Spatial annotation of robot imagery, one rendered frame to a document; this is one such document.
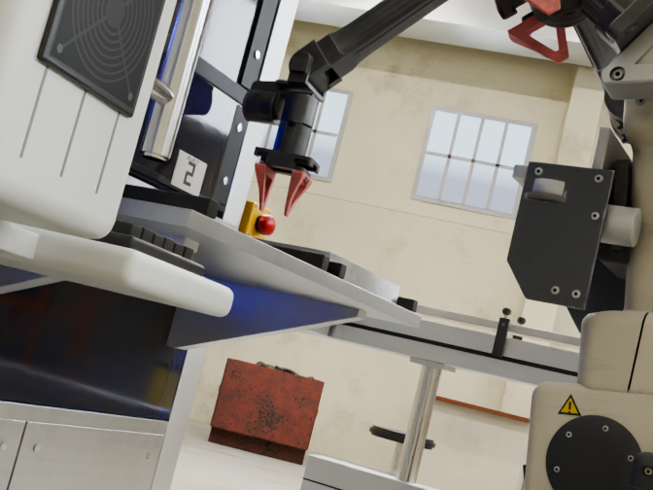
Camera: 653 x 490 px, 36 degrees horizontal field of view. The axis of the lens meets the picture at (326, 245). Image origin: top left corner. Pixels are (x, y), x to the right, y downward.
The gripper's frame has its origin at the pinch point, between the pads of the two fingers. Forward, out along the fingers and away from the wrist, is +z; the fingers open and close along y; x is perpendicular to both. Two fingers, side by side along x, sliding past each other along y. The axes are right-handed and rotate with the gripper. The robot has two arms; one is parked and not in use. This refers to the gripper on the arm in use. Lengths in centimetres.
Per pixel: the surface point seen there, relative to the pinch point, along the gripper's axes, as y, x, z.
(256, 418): 173, -641, 75
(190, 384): 11.6, -14.5, 32.4
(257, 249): -14, 48, 12
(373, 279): -21.0, 8.7, 8.9
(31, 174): -16, 103, 17
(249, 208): 10.8, -18.8, -1.8
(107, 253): -16, 88, 19
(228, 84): 14.7, -2.4, -20.3
